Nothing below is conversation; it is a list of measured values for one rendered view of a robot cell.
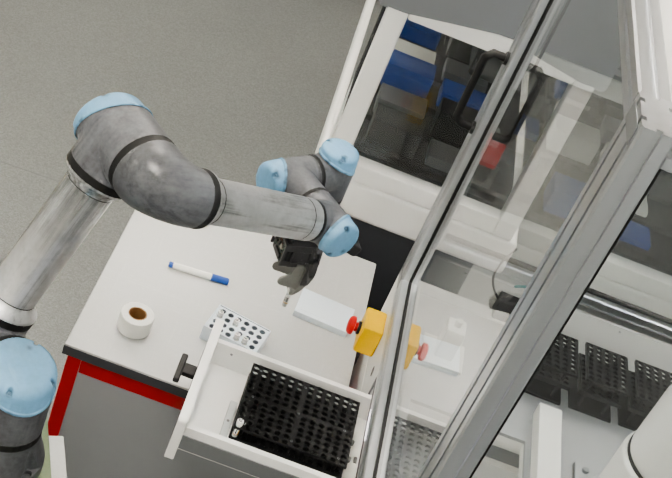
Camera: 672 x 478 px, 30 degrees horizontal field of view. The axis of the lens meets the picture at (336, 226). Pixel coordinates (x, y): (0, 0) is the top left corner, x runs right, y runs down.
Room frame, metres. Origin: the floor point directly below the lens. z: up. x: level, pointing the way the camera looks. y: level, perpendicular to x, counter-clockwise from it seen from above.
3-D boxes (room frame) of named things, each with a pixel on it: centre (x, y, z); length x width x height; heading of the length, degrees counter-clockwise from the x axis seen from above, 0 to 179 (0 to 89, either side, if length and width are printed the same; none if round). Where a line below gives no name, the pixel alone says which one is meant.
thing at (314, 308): (2.18, -0.05, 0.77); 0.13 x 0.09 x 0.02; 91
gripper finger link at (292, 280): (1.93, 0.04, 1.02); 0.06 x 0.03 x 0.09; 121
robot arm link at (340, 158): (1.94, 0.05, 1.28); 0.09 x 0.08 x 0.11; 139
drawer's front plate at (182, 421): (1.70, 0.12, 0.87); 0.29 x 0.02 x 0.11; 5
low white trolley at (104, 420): (2.11, 0.14, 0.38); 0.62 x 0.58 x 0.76; 5
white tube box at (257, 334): (1.99, 0.10, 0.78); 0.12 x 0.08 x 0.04; 83
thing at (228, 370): (1.72, -0.09, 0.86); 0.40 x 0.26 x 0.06; 95
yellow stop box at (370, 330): (2.06, -0.15, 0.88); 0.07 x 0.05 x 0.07; 5
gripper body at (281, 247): (1.94, 0.05, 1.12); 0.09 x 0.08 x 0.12; 121
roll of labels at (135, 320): (1.90, 0.30, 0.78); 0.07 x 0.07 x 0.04
